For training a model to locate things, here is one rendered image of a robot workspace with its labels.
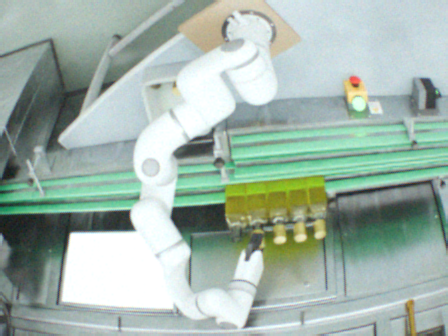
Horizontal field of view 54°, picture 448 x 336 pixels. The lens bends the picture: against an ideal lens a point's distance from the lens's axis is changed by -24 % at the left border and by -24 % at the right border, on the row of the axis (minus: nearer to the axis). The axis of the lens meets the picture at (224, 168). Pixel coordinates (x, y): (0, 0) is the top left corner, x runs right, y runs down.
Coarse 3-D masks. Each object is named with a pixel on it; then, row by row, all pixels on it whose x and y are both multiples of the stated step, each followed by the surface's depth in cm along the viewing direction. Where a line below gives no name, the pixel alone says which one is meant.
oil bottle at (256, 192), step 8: (248, 184) 159; (256, 184) 158; (264, 184) 158; (248, 192) 157; (256, 192) 156; (264, 192) 156; (248, 200) 155; (256, 200) 154; (264, 200) 154; (248, 208) 152; (256, 208) 152; (264, 208) 152; (248, 216) 152; (256, 216) 151; (264, 216) 151; (264, 224) 153
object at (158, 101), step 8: (152, 80) 150; (160, 80) 149; (168, 80) 149; (144, 88) 151; (160, 88) 160; (168, 88) 160; (144, 96) 153; (152, 96) 159; (160, 96) 162; (168, 96) 162; (176, 96) 162; (152, 104) 159; (160, 104) 164; (168, 104) 164; (176, 104) 164; (152, 112) 160; (160, 112) 166; (152, 120) 160; (208, 128) 162
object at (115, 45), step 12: (180, 0) 196; (168, 12) 201; (144, 24) 205; (132, 36) 209; (108, 48) 220; (120, 48) 213; (108, 60) 214; (96, 72) 207; (96, 84) 199; (96, 96) 196; (84, 108) 188
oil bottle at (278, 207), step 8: (272, 184) 158; (280, 184) 157; (272, 192) 156; (280, 192) 155; (272, 200) 153; (280, 200) 153; (272, 208) 151; (280, 208) 151; (288, 208) 151; (272, 216) 151; (280, 216) 150; (272, 224) 153
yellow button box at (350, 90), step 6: (348, 84) 155; (360, 84) 155; (348, 90) 153; (354, 90) 153; (360, 90) 152; (366, 90) 153; (348, 96) 154; (366, 96) 153; (348, 102) 156; (366, 102) 155; (348, 108) 157; (354, 108) 157; (366, 108) 156
